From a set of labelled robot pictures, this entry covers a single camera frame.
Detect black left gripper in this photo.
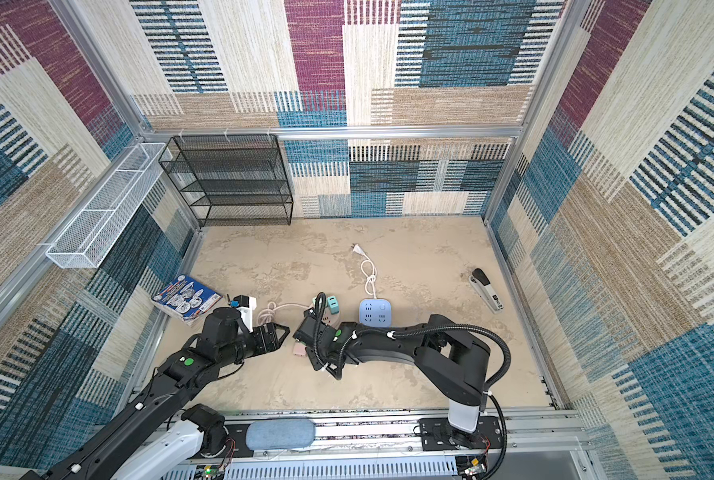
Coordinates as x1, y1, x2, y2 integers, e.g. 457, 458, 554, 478
218, 320, 290, 368

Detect teal plug adapter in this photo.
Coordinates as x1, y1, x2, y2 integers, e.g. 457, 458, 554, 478
326, 296, 340, 315

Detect mint green plug adapter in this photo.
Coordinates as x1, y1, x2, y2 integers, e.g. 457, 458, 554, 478
313, 292, 328, 310

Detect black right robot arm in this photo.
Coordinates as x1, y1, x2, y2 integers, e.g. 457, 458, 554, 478
294, 314, 512, 448

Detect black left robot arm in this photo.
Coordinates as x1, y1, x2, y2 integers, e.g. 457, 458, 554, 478
22, 307, 290, 479

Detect pink plug adapter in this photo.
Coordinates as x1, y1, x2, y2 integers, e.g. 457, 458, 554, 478
293, 342, 307, 357

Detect pink round power strip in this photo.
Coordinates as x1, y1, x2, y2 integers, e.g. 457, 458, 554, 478
322, 311, 340, 329

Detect blue square power strip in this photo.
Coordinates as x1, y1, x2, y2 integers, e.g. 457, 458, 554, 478
358, 298, 392, 328

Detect blue-grey cushion pad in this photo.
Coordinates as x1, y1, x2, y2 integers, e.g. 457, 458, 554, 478
245, 418, 316, 451

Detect blue illustrated box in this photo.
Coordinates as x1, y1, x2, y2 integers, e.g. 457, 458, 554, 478
151, 274, 222, 324

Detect black and grey stapler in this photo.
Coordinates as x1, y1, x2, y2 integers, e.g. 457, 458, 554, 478
469, 268, 504, 313

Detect pink power strip cable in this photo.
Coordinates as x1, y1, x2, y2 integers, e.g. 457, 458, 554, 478
254, 301, 313, 328

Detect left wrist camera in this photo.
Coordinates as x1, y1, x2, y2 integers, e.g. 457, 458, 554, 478
229, 295, 257, 332

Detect white power strip cable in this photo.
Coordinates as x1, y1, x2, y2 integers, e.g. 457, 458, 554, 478
352, 242, 379, 299

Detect black wire mesh shelf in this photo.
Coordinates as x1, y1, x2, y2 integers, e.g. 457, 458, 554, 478
158, 134, 294, 227

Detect white wire mesh basket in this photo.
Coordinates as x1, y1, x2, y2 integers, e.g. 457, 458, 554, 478
45, 143, 165, 269

